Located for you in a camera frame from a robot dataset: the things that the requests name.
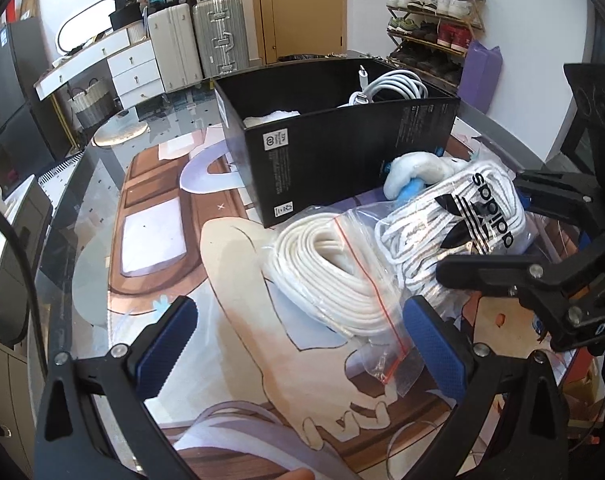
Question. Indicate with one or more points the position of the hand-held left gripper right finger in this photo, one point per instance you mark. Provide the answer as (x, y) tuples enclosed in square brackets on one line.
[(435, 345)]

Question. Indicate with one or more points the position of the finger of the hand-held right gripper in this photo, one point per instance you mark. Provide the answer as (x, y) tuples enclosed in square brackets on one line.
[(557, 192), (487, 269)]

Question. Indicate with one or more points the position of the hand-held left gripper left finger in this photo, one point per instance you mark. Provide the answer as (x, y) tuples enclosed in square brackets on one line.
[(170, 342)]

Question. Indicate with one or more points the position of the bag of striped white laces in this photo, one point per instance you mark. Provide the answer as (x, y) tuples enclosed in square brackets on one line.
[(432, 230)]

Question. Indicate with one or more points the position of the white blue plush toy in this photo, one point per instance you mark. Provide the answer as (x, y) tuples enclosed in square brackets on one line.
[(417, 167)]

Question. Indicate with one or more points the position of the black cardboard box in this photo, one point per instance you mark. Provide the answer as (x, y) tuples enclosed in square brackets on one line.
[(342, 160)]

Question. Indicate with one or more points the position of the white foam block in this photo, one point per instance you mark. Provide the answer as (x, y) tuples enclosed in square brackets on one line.
[(272, 117)]

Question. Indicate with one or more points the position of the printed cartoon table mat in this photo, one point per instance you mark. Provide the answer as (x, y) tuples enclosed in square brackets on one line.
[(242, 260)]

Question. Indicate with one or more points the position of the purple bag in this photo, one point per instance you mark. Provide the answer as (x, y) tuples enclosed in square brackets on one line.
[(480, 75)]

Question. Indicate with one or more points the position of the wooden shoe rack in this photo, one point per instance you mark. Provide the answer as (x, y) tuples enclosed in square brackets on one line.
[(465, 25)]

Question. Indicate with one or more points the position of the shoe rack with shoes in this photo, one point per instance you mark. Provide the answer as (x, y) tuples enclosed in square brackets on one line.
[(432, 5)]

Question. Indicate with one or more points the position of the round beige cushion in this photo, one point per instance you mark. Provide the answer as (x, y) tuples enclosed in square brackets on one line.
[(120, 132)]

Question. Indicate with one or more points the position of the woven basket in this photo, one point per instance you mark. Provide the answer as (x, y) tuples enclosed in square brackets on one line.
[(92, 105)]

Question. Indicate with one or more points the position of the scattered dark shoes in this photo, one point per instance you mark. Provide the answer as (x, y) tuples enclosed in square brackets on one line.
[(307, 56)]

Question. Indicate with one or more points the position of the white drawer dresser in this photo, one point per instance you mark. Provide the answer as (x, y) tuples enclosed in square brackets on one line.
[(132, 65)]

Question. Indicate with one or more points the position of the white suitcase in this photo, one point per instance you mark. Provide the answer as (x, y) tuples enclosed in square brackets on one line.
[(175, 47)]

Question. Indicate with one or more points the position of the dark grey fridge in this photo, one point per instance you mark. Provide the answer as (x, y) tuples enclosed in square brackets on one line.
[(17, 85)]

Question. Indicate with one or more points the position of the silver suitcase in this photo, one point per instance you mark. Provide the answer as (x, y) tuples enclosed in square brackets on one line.
[(220, 35)]

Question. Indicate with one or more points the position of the tan wooden door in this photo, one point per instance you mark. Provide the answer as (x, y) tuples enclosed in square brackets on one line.
[(302, 10)]

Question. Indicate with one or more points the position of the oval mirror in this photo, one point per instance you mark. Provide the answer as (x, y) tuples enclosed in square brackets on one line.
[(82, 22)]

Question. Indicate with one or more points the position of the black bag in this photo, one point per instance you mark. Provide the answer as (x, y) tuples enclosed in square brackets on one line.
[(125, 10)]

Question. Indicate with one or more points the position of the red paper bag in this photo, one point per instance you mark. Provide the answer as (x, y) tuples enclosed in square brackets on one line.
[(11, 9)]

